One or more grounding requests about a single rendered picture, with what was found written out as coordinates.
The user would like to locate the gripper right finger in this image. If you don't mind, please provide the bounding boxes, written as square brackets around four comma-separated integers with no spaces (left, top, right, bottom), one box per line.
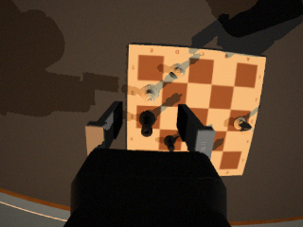
[176,104,216,159]

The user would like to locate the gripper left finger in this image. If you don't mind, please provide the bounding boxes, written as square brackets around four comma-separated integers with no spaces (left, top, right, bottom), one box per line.
[85,101,123,155]

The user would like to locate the orange and brown chessboard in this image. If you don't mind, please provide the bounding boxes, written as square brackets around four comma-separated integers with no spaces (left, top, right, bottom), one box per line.
[127,44,266,176]

